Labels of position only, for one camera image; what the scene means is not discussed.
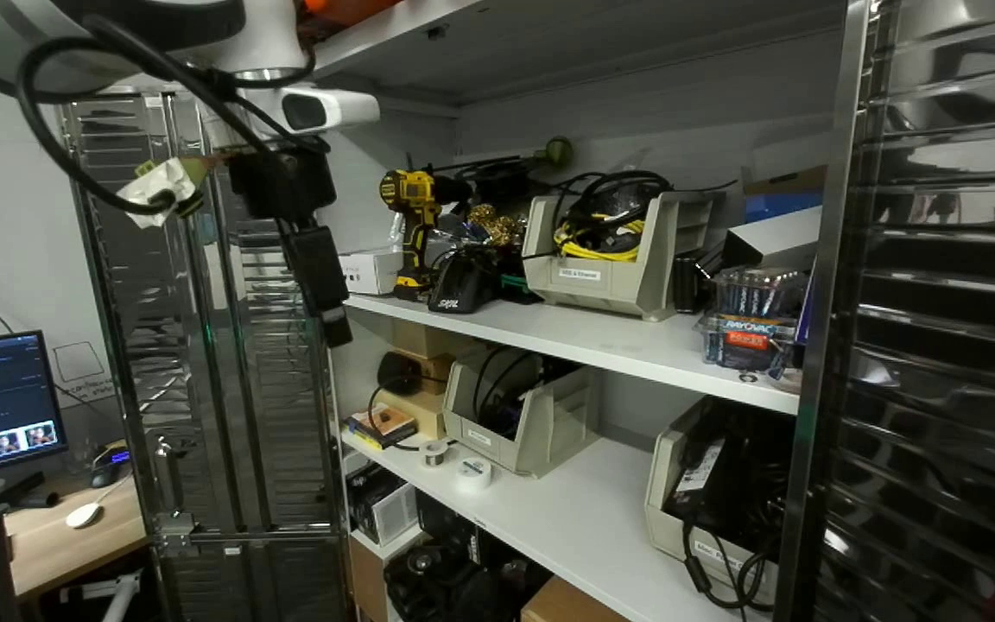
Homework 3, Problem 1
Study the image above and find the yellow black cordless drill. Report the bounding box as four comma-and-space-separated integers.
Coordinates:
378, 167, 446, 302

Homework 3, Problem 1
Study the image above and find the white box with social icons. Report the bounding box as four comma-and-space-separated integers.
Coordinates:
338, 241, 409, 302

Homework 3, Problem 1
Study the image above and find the long tool with green end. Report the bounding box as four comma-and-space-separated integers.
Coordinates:
449, 136, 580, 188

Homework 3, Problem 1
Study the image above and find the black gear with cords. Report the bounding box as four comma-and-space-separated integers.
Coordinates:
662, 400, 803, 608

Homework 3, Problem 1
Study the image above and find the black yellow power tool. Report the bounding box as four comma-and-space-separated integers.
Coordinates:
449, 195, 528, 264

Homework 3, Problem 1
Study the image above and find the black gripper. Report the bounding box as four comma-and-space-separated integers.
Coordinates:
224, 141, 360, 354

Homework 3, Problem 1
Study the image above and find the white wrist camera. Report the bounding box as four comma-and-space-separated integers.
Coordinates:
273, 83, 388, 138

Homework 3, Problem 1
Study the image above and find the orange booklet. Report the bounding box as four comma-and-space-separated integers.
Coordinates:
338, 410, 421, 456

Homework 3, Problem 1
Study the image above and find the tan cardboard box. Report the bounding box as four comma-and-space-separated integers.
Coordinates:
388, 376, 455, 441

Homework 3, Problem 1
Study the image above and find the blue flat box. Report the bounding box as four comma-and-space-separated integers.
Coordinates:
735, 188, 828, 227

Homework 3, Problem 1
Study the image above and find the yellowish tape tag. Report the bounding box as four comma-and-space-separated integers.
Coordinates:
113, 151, 211, 233

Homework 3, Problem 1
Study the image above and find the grey bin with black gear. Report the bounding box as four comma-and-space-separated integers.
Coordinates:
634, 399, 803, 608

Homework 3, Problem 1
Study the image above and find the white computer mouse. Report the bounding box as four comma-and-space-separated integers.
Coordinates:
63, 497, 108, 534

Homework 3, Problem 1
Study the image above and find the steel tray rack trolley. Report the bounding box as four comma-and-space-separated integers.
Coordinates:
60, 91, 356, 622
770, 0, 995, 622

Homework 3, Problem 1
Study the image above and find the black round device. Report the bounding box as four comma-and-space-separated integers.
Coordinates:
374, 349, 427, 400

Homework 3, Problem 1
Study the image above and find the black cable bundle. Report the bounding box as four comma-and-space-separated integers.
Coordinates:
465, 347, 577, 441

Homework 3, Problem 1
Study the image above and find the yellow cable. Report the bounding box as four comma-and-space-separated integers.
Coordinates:
550, 220, 646, 266

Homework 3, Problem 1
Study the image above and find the wooden desk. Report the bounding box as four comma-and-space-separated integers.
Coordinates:
0, 476, 156, 600

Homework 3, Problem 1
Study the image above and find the black device with blue light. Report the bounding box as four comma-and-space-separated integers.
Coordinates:
84, 445, 135, 491

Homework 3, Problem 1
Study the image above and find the white tape roll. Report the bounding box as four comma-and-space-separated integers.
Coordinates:
452, 453, 497, 489

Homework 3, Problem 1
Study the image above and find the orange container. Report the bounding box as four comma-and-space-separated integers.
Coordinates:
292, 0, 401, 26

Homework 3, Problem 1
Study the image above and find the black battery charger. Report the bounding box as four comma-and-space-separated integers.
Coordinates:
425, 241, 503, 318

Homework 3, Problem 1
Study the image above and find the grey bin with yellow cable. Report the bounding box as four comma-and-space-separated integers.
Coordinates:
518, 183, 743, 323

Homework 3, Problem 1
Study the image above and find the grey bin with black cables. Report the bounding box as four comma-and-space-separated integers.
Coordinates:
439, 347, 609, 482

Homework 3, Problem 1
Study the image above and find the thin black cable loop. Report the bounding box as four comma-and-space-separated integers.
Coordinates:
363, 381, 401, 440

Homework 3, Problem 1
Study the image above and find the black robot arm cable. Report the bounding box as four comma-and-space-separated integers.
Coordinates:
9, 15, 317, 220

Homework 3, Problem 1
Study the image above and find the small white box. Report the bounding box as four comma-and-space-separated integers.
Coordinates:
346, 461, 421, 546

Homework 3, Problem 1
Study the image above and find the battery blister pack with red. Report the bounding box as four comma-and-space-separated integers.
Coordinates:
699, 309, 805, 381

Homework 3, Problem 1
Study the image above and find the plain brown cardboard box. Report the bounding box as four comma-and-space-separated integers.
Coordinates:
388, 323, 465, 364

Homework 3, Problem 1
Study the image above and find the white metal shelving unit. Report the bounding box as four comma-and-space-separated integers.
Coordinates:
305, 0, 872, 622

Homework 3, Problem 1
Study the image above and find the black equipment pile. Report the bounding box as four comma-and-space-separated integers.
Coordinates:
380, 521, 546, 622

